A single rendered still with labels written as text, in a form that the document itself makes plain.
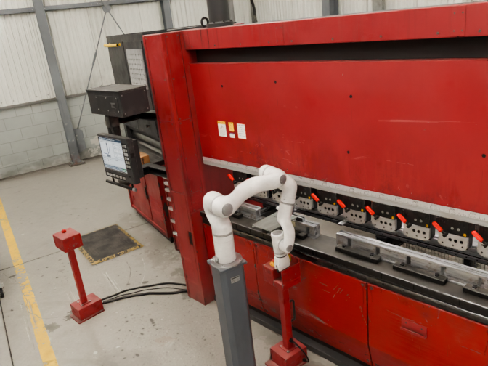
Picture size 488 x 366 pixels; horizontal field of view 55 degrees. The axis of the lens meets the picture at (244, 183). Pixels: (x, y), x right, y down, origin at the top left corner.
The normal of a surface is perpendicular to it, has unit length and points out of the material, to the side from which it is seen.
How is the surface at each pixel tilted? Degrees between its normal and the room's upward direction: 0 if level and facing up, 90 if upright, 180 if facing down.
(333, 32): 90
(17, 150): 90
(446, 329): 90
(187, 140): 90
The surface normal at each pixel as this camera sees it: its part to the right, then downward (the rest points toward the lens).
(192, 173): 0.70, 0.17
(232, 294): 0.52, 0.24
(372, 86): -0.71, 0.31
